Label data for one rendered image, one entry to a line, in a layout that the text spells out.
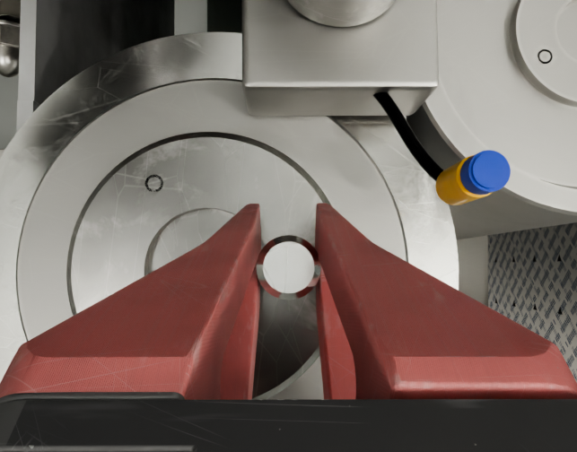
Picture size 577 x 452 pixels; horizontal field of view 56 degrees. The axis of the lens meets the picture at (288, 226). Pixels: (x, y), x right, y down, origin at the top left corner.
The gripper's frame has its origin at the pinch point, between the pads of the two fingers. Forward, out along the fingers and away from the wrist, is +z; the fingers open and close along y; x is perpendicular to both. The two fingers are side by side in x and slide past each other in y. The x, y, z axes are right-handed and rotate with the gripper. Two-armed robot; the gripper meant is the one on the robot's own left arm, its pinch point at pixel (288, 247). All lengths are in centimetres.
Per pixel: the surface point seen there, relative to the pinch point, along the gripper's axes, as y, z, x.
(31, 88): 8.1, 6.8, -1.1
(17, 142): 8.2, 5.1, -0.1
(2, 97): 140, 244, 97
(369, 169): -2.4, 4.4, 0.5
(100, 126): 5.6, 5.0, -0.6
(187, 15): 45, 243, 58
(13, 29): 24.5, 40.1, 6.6
